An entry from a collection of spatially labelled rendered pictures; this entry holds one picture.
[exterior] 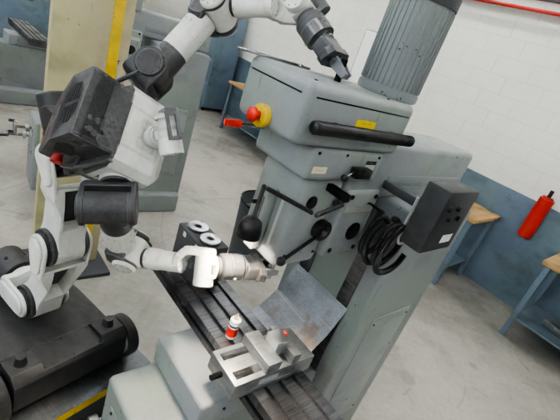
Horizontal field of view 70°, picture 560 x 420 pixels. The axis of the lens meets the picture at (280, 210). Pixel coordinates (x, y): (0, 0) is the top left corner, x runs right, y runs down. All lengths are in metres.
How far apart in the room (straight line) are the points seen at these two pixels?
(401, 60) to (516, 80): 4.21
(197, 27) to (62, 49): 1.40
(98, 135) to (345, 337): 1.19
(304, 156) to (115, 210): 0.52
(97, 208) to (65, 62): 1.62
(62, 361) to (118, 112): 1.06
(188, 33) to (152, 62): 0.16
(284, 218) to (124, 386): 0.84
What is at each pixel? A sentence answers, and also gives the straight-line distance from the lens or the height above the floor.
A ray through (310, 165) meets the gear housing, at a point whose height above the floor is 1.68.
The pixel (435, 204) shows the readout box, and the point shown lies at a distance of 1.23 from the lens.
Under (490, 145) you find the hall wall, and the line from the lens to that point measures 5.44.
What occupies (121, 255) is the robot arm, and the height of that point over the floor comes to 1.20.
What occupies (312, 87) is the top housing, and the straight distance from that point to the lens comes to 0.97.
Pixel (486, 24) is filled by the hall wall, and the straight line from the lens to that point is 5.77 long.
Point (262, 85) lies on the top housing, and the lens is 1.09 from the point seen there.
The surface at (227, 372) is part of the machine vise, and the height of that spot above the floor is 0.99.
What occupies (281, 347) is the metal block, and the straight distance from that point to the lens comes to 1.43.
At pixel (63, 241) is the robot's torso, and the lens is 1.62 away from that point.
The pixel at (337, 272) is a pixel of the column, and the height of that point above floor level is 1.18.
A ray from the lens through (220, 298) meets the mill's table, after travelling 1.72.
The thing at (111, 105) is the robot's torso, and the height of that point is 1.66.
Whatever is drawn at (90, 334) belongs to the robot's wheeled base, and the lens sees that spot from 1.95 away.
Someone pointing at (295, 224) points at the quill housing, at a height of 1.48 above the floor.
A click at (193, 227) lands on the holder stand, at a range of 1.75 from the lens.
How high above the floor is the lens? 1.97
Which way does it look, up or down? 23 degrees down
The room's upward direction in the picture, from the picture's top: 20 degrees clockwise
